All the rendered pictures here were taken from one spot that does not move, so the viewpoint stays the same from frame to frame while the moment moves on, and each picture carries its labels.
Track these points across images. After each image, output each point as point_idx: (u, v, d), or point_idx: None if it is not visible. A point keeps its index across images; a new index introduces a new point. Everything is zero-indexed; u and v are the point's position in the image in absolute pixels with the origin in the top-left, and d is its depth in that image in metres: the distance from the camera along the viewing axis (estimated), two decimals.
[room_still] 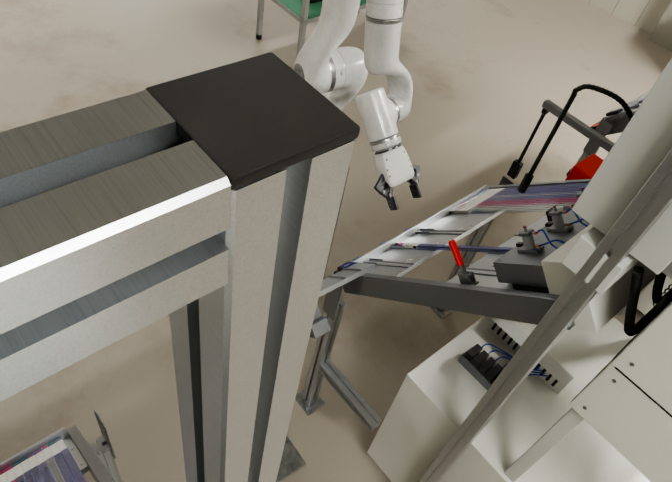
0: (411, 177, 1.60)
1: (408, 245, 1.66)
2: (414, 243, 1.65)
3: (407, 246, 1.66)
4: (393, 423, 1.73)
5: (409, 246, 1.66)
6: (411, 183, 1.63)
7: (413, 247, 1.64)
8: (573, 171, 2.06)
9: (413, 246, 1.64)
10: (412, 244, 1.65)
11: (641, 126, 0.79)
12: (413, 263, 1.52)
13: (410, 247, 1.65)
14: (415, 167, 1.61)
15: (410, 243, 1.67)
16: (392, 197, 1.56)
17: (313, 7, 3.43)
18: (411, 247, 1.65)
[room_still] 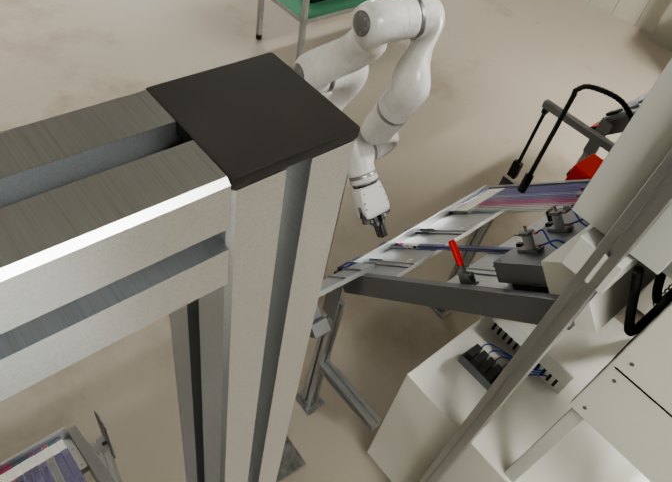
0: (381, 214, 1.74)
1: (408, 245, 1.66)
2: (414, 243, 1.65)
3: (407, 246, 1.66)
4: (393, 423, 1.73)
5: (409, 246, 1.66)
6: None
7: (413, 247, 1.64)
8: (573, 171, 2.06)
9: (413, 246, 1.64)
10: (412, 244, 1.65)
11: (641, 126, 0.79)
12: (413, 263, 1.52)
13: (410, 247, 1.65)
14: (386, 208, 1.75)
15: (410, 243, 1.67)
16: (379, 226, 1.73)
17: (313, 7, 3.43)
18: (411, 247, 1.65)
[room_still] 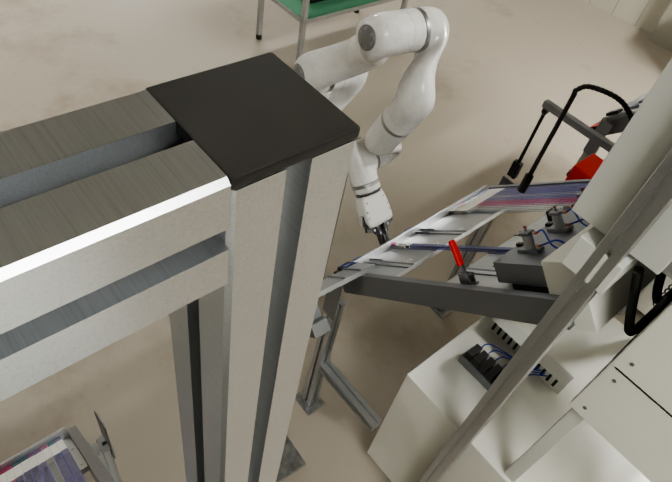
0: (383, 223, 1.74)
1: (401, 245, 1.68)
2: (406, 243, 1.68)
3: (399, 245, 1.69)
4: (393, 423, 1.73)
5: (402, 246, 1.68)
6: (380, 230, 1.76)
7: (406, 247, 1.67)
8: (573, 171, 2.06)
9: (406, 246, 1.67)
10: (405, 244, 1.68)
11: (641, 126, 0.79)
12: (413, 263, 1.52)
13: (403, 247, 1.68)
14: (389, 216, 1.76)
15: (403, 243, 1.69)
16: (382, 234, 1.73)
17: (313, 7, 3.43)
18: (404, 247, 1.68)
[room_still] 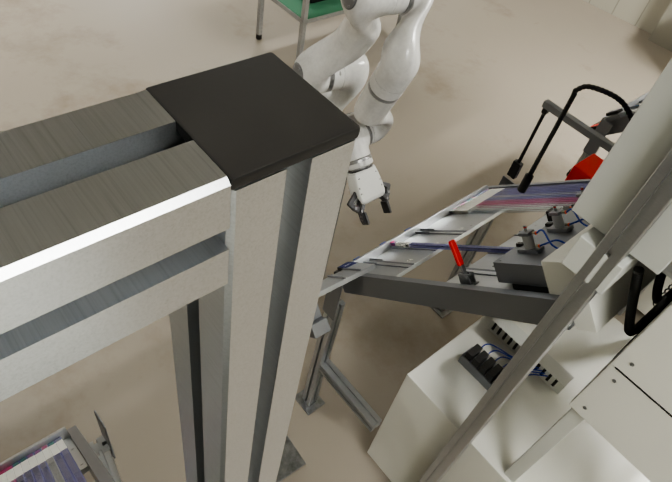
0: (381, 194, 1.74)
1: (400, 243, 1.68)
2: (406, 242, 1.67)
3: (399, 244, 1.69)
4: (393, 423, 1.73)
5: (401, 244, 1.68)
6: (382, 199, 1.76)
7: (405, 245, 1.67)
8: (573, 171, 2.06)
9: (405, 244, 1.67)
10: (404, 243, 1.68)
11: (641, 126, 0.79)
12: (413, 263, 1.52)
13: (402, 245, 1.68)
14: (386, 185, 1.75)
15: (402, 241, 1.69)
16: (364, 213, 1.69)
17: (313, 7, 3.43)
18: (403, 245, 1.68)
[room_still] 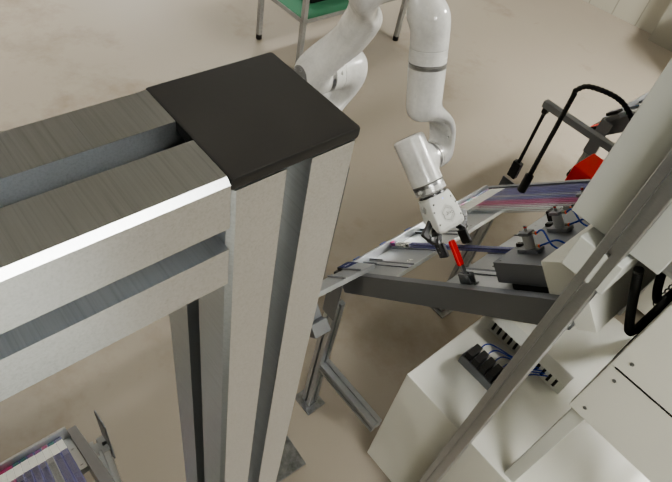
0: (435, 235, 1.50)
1: (400, 243, 1.68)
2: (406, 242, 1.67)
3: (399, 244, 1.69)
4: (393, 423, 1.73)
5: (401, 244, 1.68)
6: (440, 243, 1.48)
7: (405, 245, 1.67)
8: (573, 171, 2.06)
9: (405, 244, 1.67)
10: (404, 243, 1.68)
11: (641, 126, 0.79)
12: (413, 263, 1.52)
13: (402, 245, 1.68)
14: (425, 232, 1.48)
15: (402, 241, 1.69)
16: (459, 230, 1.55)
17: (313, 7, 3.43)
18: (403, 245, 1.68)
